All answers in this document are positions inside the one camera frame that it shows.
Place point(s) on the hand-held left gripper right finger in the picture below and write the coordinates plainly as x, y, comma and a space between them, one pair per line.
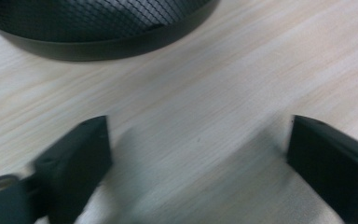
332, 168

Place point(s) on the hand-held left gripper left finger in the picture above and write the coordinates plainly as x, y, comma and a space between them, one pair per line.
76, 161

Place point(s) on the black mesh basket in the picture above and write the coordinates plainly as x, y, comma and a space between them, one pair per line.
99, 28

